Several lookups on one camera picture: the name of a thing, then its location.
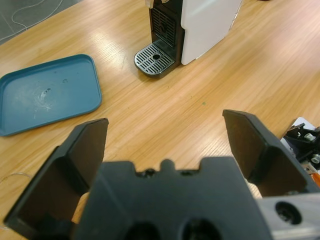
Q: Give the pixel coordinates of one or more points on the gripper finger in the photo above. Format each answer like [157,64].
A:
[262,155]
[57,180]

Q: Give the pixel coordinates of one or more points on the white capsule coffee machine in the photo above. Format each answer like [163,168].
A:
[207,30]

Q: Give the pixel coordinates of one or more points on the blue plastic tray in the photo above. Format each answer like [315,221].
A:
[47,92]

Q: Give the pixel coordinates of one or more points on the black drip tray metal grate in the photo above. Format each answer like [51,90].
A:
[150,60]

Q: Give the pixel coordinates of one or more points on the grey plate mount black post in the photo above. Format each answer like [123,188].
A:
[300,137]

